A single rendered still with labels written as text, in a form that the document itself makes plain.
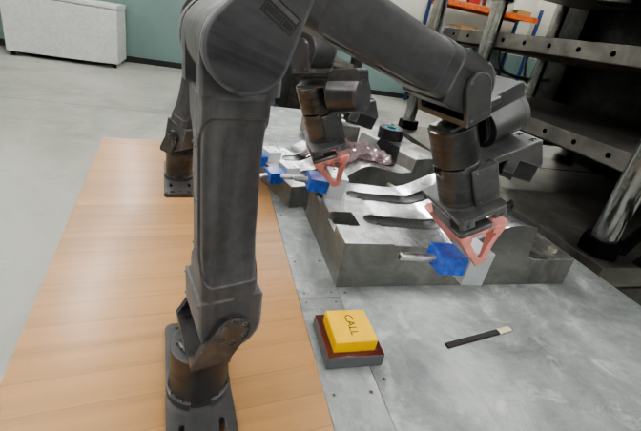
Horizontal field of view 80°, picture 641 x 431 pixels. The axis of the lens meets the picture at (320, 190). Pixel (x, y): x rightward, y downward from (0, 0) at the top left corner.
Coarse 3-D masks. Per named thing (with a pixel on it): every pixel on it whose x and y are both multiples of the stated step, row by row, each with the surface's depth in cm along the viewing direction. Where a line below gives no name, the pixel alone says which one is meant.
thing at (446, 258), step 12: (456, 240) 56; (408, 252) 53; (432, 252) 55; (444, 252) 54; (456, 252) 54; (492, 252) 54; (432, 264) 54; (444, 264) 52; (456, 264) 53; (468, 264) 53; (480, 264) 53; (456, 276) 55; (468, 276) 54; (480, 276) 54
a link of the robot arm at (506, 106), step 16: (480, 80) 39; (496, 80) 48; (512, 80) 47; (464, 96) 40; (480, 96) 40; (496, 96) 44; (512, 96) 46; (432, 112) 45; (448, 112) 44; (464, 112) 41; (480, 112) 41; (496, 112) 46; (512, 112) 46; (528, 112) 47; (496, 128) 46; (512, 128) 47; (480, 144) 49
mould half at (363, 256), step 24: (312, 192) 84; (384, 192) 87; (408, 192) 88; (312, 216) 83; (360, 216) 72; (408, 216) 77; (504, 216) 72; (336, 240) 67; (360, 240) 64; (384, 240) 65; (408, 240) 67; (432, 240) 70; (480, 240) 69; (504, 240) 71; (528, 240) 72; (336, 264) 66; (360, 264) 65; (384, 264) 66; (408, 264) 68; (504, 264) 73; (528, 264) 75; (552, 264) 77
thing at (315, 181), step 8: (328, 168) 78; (336, 168) 79; (280, 176) 75; (288, 176) 75; (296, 176) 75; (304, 176) 76; (312, 176) 75; (320, 176) 77; (344, 176) 77; (312, 184) 75; (320, 184) 75; (328, 184) 76; (344, 184) 76; (320, 192) 76; (328, 192) 76; (336, 192) 77
